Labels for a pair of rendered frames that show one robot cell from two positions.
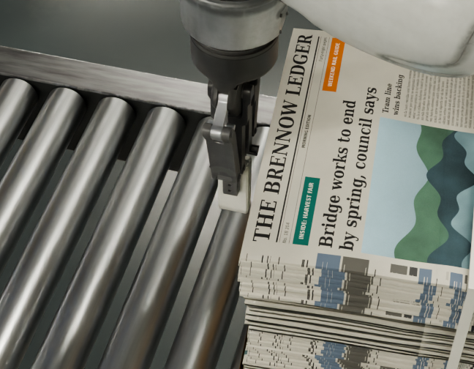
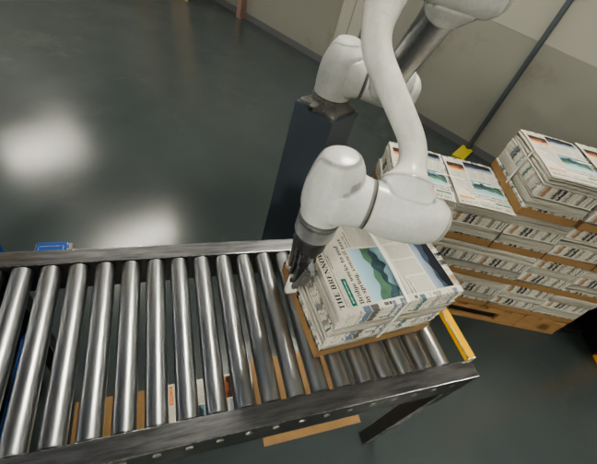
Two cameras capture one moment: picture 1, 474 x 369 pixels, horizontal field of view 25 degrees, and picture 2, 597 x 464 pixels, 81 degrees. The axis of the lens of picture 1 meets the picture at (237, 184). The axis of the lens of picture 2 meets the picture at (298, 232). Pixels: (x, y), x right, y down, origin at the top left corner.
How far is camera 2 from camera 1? 0.52 m
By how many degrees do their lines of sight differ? 30
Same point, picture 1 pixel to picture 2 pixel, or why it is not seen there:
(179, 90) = (224, 247)
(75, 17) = (87, 209)
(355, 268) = (376, 307)
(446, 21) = (438, 229)
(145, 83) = (209, 247)
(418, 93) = (350, 237)
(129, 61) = (121, 223)
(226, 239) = (275, 300)
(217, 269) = (278, 313)
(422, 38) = (429, 236)
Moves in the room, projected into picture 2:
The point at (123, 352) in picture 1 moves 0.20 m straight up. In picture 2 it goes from (265, 359) to (281, 321)
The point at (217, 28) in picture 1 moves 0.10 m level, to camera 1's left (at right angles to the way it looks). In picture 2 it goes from (321, 239) to (280, 251)
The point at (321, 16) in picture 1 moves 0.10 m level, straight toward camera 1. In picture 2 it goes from (387, 233) to (417, 275)
